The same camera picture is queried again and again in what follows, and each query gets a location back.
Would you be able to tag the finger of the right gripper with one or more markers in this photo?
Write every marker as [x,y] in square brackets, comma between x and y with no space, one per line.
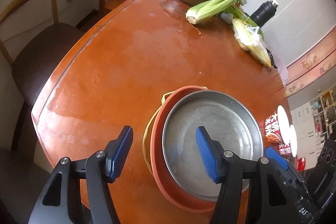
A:
[271,153]

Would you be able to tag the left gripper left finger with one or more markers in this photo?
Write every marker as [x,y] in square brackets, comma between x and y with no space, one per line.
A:
[102,169]

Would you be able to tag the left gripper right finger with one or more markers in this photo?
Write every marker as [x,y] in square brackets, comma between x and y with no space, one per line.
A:
[228,169]

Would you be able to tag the red noodle cup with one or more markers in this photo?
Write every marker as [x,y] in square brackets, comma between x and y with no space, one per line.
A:
[277,127]
[290,143]

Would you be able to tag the yellow shell-shaped plate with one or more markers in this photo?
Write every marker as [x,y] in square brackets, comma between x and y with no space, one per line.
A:
[147,134]

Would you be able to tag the pink pig-face plate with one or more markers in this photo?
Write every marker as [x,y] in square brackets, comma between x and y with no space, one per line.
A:
[166,184]

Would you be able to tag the white shelf cabinet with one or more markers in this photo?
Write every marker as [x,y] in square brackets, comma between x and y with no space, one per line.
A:
[314,123]

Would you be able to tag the pink clothes on chair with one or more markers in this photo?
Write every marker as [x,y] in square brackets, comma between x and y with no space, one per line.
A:
[282,69]

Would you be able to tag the hello kitty door curtain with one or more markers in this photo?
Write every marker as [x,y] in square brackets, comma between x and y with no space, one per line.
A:
[311,65]

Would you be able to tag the yellow noodles plastic bag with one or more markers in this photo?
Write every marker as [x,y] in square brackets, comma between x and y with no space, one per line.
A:
[251,41]

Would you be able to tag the curved-back wooden chair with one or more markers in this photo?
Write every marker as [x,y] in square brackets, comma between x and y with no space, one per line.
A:
[23,78]

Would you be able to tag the black thermos flask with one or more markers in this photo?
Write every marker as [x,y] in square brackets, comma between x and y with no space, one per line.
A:
[265,12]

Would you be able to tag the long celery bunch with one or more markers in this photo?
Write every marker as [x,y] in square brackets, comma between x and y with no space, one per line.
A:
[205,10]

